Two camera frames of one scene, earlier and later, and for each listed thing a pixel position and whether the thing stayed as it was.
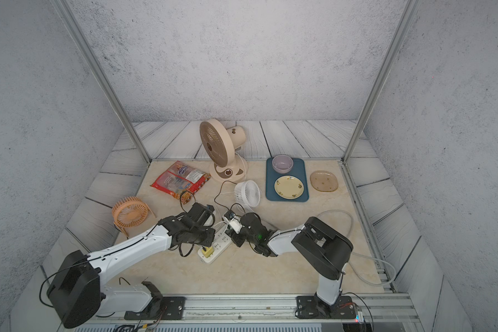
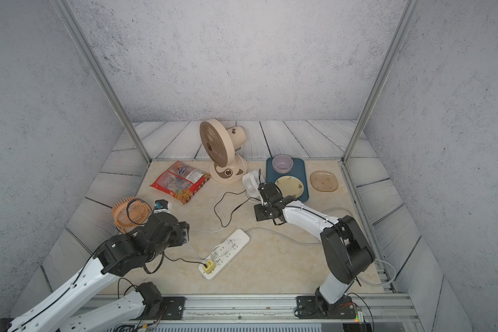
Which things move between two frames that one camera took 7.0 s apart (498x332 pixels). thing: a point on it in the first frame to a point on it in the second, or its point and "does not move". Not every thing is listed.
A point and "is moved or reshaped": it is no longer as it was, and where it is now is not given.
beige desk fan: x=221 y=145 does not move
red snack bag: x=182 y=181 does not move
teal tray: x=298 y=170 does not move
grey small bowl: x=282 y=164 does not move
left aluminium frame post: x=74 y=28 does not move
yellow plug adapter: x=209 y=252 to x=210 y=267
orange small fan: x=131 y=211 does not move
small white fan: x=247 y=195 is moved or reshaped
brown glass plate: x=324 y=180 does not move
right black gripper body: x=242 y=236 to x=263 y=211
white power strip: x=222 y=241 to x=213 y=265
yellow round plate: x=289 y=187 does not move
